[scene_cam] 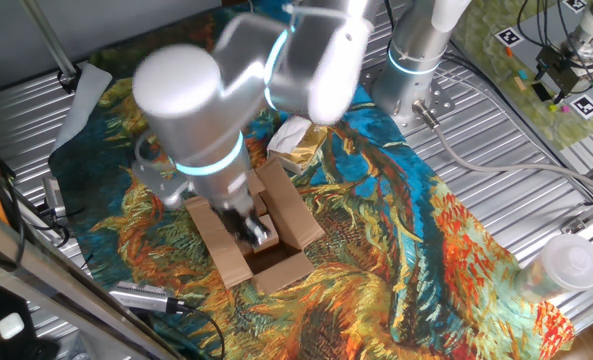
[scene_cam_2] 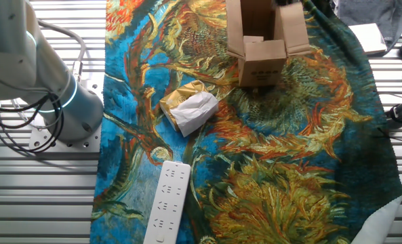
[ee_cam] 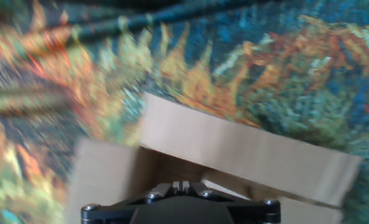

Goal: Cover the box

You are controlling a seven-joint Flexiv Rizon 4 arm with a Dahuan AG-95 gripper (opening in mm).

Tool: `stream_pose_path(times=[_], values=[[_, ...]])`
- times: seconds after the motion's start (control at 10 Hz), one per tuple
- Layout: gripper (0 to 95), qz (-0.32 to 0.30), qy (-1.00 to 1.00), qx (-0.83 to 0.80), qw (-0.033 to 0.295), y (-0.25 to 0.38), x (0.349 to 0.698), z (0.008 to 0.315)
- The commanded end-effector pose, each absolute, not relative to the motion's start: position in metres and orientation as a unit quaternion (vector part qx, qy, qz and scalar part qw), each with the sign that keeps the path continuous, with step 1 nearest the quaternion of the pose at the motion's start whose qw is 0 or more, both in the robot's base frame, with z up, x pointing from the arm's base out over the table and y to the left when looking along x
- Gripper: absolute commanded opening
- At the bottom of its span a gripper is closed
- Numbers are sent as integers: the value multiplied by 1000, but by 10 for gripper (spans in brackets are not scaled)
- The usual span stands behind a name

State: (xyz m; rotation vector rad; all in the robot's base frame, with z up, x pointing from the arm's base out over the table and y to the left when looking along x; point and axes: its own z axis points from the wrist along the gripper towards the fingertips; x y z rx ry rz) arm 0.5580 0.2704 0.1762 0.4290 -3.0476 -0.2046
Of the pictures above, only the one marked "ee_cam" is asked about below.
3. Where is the sunflower painting tablecloth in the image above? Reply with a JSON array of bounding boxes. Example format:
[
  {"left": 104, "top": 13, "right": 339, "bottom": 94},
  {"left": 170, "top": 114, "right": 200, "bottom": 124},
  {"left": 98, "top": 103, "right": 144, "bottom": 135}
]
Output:
[{"left": 0, "top": 0, "right": 369, "bottom": 224}]

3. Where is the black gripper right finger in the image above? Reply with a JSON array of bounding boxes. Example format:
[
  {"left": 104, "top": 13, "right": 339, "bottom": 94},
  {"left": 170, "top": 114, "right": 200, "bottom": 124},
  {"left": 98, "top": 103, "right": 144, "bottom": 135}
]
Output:
[{"left": 181, "top": 182, "right": 281, "bottom": 224}]

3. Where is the large cardboard box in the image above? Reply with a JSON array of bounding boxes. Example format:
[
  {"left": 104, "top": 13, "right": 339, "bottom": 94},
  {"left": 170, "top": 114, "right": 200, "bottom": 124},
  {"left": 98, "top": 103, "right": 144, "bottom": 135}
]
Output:
[{"left": 65, "top": 92, "right": 364, "bottom": 224}]

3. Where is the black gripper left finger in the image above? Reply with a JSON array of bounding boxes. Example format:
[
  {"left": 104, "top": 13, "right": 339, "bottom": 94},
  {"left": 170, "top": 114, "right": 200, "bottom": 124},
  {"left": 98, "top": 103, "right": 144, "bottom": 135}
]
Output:
[{"left": 80, "top": 182, "right": 182, "bottom": 224}]

